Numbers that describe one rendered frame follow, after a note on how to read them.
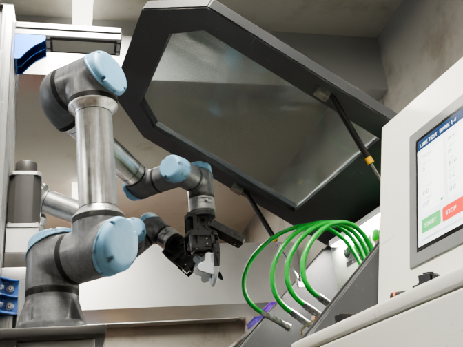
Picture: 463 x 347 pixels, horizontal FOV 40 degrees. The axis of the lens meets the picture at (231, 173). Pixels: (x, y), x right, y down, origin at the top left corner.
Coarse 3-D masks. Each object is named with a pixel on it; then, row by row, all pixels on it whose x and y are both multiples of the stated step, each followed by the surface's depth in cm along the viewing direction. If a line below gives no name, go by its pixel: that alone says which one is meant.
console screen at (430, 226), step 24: (432, 120) 150; (456, 120) 140; (432, 144) 147; (456, 144) 138; (432, 168) 144; (456, 168) 135; (432, 192) 141; (456, 192) 133; (432, 216) 138; (456, 216) 130; (432, 240) 136; (456, 240) 128
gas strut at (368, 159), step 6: (330, 96) 176; (336, 102) 175; (336, 108) 175; (342, 108) 175; (342, 114) 174; (342, 120) 175; (348, 120) 174; (348, 126) 174; (354, 132) 173; (354, 138) 173; (360, 144) 173; (360, 150) 173; (366, 150) 172; (366, 156) 172; (372, 162) 172; (372, 168) 172; (378, 174) 171
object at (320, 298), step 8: (328, 224) 168; (336, 224) 169; (344, 224) 170; (352, 224) 171; (320, 232) 166; (360, 232) 171; (312, 240) 164; (368, 240) 170; (304, 256) 161; (304, 264) 160; (304, 272) 159; (304, 280) 159; (312, 288) 158; (320, 296) 158
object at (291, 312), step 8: (312, 224) 186; (296, 232) 182; (344, 232) 189; (288, 240) 180; (352, 240) 189; (280, 248) 179; (360, 248) 188; (360, 256) 188; (272, 264) 176; (272, 272) 174; (272, 280) 173; (272, 288) 173; (280, 304) 172; (288, 312) 172; (296, 312) 172; (304, 320) 171
